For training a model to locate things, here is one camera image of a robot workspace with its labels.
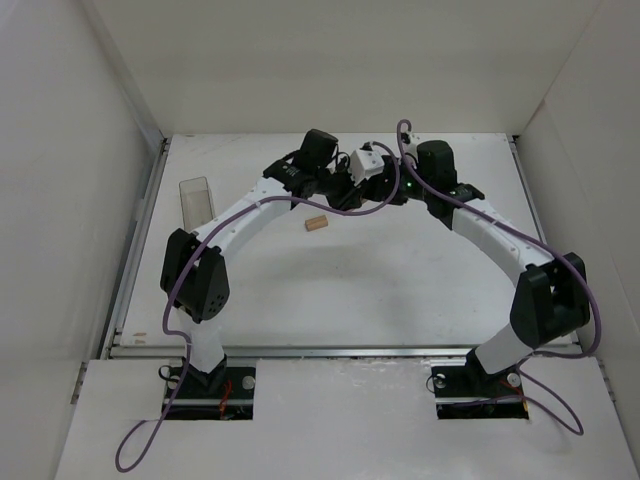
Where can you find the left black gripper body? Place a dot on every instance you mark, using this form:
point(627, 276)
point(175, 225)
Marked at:
point(342, 195)

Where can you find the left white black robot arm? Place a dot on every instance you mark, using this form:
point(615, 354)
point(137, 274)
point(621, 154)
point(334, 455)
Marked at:
point(194, 274)

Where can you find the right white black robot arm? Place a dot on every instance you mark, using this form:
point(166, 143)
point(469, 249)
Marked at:
point(551, 296)

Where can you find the clear plastic box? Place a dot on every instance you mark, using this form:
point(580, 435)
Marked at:
point(196, 203)

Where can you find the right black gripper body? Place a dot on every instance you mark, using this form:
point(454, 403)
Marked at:
point(382, 181)

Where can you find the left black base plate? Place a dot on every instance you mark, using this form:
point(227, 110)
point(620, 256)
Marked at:
point(230, 399)

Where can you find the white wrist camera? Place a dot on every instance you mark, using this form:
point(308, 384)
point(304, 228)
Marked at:
point(364, 164)
point(411, 142)

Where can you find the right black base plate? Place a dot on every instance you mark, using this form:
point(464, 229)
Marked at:
point(460, 394)

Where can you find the metal rail front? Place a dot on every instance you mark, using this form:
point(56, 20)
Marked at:
point(291, 352)

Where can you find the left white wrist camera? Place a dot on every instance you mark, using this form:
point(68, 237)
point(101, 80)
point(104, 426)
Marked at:
point(364, 164)

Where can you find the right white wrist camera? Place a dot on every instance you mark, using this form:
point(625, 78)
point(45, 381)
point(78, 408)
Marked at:
point(411, 142)

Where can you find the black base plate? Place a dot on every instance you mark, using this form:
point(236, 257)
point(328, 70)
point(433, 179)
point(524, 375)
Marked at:
point(230, 399)
point(460, 394)

